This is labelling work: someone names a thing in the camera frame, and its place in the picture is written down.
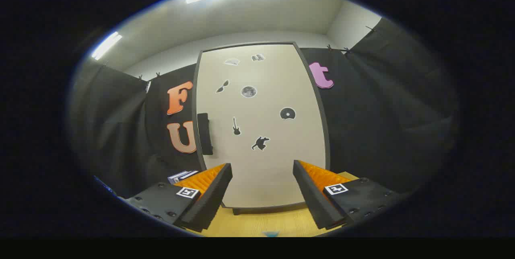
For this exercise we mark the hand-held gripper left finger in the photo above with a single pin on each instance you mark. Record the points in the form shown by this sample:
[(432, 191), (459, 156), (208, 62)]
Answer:
[(209, 202)]

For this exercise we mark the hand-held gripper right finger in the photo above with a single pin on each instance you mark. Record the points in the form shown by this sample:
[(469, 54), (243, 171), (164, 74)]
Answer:
[(312, 198)]

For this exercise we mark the grey cabinet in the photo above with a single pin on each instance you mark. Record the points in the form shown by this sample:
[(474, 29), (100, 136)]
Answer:
[(236, 211)]

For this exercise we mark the stack of grey books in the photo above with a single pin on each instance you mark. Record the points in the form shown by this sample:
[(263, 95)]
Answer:
[(181, 176)]

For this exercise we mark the black backdrop cloth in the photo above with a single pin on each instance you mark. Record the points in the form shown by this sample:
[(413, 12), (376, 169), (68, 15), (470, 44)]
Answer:
[(382, 122)]

